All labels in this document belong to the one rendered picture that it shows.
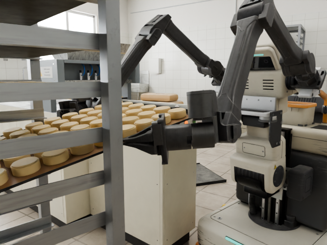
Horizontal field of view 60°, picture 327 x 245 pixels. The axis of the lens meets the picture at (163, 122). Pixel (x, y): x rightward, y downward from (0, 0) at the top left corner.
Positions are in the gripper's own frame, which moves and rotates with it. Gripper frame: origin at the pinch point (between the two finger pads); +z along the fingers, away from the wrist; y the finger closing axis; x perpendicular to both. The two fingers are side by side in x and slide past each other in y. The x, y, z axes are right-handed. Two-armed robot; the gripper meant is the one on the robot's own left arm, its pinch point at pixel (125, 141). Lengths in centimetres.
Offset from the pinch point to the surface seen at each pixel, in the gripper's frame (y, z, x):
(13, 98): -13.9, 13.4, -16.4
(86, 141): -3.5, 5.6, -8.8
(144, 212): 74, 14, 87
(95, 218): 12.9, 6.4, -9.7
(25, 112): -4.7, 34.2, 21.7
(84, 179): 3.8, 6.8, -10.1
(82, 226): 13.2, 8.4, -11.8
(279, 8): -64, -196, 474
